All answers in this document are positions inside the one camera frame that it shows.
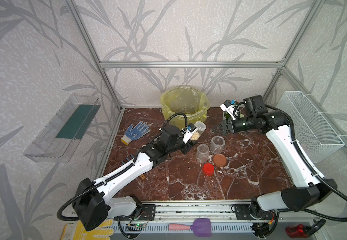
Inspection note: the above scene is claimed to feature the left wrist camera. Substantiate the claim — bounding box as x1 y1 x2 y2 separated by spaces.
183 123 199 144

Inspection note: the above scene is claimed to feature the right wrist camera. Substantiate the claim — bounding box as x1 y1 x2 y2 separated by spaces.
220 100 240 120

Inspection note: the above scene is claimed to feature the red-lidded oatmeal jar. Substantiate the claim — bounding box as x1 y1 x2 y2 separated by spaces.
196 144 210 164

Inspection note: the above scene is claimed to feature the red black handheld tool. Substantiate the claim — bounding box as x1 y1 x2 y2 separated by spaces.
285 219 326 239

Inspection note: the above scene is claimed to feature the red jar lid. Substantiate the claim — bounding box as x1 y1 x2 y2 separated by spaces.
202 163 215 176

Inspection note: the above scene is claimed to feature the brown-lidded oatmeal jar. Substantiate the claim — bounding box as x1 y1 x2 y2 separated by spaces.
210 136 225 154

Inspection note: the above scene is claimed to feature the yellow dotted glove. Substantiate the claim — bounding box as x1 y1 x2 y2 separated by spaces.
61 219 114 240

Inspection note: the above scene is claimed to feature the purple pink-handled scoop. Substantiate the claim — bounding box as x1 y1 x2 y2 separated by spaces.
168 218 212 238

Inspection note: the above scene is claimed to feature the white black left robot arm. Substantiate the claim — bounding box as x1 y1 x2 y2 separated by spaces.
56 113 206 232

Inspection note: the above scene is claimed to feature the potted artificial flower plant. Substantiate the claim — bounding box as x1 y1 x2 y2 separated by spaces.
223 111 244 120

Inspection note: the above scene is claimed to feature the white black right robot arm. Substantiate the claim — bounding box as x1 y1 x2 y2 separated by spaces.
213 95 347 222

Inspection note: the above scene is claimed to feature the brown jar lid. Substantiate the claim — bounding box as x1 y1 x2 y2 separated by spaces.
213 154 227 168

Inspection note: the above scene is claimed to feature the clear plastic wall shelf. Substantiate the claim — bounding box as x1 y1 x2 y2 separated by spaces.
23 94 101 163

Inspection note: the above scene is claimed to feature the yellow plastic bin liner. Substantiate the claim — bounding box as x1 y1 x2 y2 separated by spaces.
160 87 210 123

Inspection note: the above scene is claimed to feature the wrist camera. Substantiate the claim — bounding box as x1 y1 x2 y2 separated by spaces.
220 100 240 120
183 123 199 144

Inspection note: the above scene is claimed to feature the blue dotted white work glove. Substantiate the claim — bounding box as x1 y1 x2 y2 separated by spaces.
121 121 150 145

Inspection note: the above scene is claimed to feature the small oatmeal jar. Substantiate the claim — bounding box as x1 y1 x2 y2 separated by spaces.
190 121 207 141

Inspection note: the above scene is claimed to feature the white wire mesh basket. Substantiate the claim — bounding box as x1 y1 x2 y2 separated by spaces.
276 91 345 163

